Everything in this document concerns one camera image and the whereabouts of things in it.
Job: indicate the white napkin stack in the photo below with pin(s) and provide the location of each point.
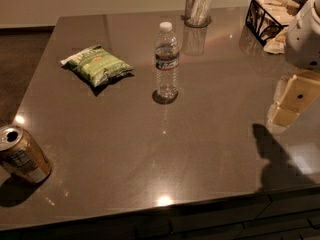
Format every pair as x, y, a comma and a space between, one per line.
278, 41

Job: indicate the green chip bag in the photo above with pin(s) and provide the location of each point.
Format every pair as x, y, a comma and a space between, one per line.
97, 66

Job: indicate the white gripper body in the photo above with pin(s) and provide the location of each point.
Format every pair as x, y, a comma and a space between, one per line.
304, 39

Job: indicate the black wire napkin basket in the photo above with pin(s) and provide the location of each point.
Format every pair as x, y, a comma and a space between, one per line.
254, 20

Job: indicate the glass jar with straws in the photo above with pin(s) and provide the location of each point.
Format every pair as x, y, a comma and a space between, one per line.
197, 13

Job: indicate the orange soda can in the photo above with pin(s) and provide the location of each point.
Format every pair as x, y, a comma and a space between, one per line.
20, 155

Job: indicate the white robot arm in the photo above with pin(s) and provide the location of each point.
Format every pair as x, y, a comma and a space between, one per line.
295, 93

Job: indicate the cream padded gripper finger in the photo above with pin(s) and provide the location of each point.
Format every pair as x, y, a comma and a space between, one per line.
292, 96

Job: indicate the clear plastic water bottle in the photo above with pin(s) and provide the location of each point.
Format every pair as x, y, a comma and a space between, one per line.
166, 61

